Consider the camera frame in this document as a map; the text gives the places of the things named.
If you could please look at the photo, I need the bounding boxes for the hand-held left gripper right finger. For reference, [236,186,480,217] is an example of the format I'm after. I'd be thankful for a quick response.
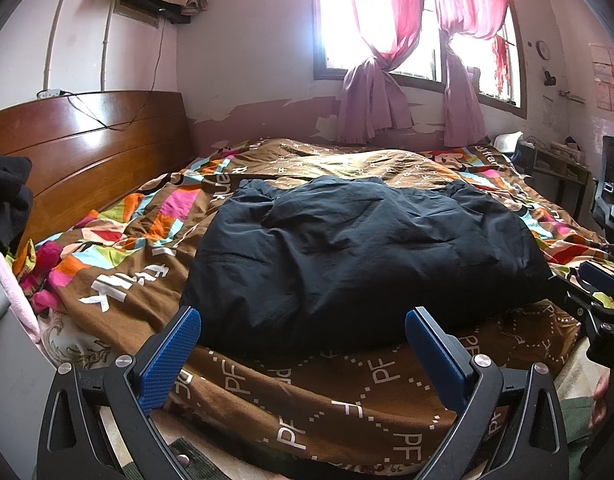
[405,307,570,480]

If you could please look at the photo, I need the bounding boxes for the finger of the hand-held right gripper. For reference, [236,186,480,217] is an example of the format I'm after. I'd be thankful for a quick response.
[578,261,614,309]
[548,274,608,342]

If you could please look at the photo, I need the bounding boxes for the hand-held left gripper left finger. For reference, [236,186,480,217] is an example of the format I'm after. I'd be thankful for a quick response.
[36,305,203,480]

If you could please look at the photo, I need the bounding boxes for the dark blue padded jacket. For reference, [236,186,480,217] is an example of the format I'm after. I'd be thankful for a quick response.
[179,176,554,358]

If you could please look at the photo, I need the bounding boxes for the person's right hand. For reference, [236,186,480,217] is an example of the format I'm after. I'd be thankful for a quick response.
[591,369,613,430]

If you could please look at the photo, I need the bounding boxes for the person's green clothing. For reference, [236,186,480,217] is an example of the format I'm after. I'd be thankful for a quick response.
[559,394,598,480]

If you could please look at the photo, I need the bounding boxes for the brown printed blanket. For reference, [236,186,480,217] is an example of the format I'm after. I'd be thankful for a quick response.
[10,137,614,476]

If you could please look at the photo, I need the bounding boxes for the black office chair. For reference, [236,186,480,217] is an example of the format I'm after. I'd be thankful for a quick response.
[589,136,614,234]

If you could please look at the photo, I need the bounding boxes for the floral bed sheet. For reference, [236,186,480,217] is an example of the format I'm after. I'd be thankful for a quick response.
[37,309,114,367]

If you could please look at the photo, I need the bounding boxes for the small desk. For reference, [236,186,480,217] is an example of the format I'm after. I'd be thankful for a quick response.
[517,140,593,221]

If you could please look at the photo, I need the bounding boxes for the stack of books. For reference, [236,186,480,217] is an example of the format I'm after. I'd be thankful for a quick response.
[549,137,588,161]

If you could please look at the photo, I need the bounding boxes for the magenta fuzzy cloth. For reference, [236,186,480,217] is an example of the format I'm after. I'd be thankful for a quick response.
[30,241,64,312]

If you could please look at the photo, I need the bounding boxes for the pale pink cloth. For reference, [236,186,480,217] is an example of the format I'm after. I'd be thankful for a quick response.
[0,242,41,344]

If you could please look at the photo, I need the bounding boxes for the white bag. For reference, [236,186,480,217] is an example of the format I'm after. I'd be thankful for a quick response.
[492,131,524,154]

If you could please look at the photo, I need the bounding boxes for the wooden headboard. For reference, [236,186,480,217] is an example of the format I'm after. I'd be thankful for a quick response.
[0,90,198,251]

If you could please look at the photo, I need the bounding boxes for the black cloth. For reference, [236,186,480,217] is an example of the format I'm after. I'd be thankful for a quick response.
[0,155,34,257]

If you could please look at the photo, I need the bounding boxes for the red hanging cloth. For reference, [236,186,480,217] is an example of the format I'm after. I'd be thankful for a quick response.
[492,35,513,99]

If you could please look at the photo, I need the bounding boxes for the black box on shelf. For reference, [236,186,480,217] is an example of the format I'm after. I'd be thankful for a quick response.
[121,0,192,25]

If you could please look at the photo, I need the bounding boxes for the wall papers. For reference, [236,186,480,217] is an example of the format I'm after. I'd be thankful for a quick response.
[589,44,614,111]

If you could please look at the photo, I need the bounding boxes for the black cable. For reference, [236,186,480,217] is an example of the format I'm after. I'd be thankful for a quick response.
[62,22,166,131]

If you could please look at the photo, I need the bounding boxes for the white wall pipe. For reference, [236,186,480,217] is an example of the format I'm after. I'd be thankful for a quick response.
[100,5,113,92]
[44,0,81,93]

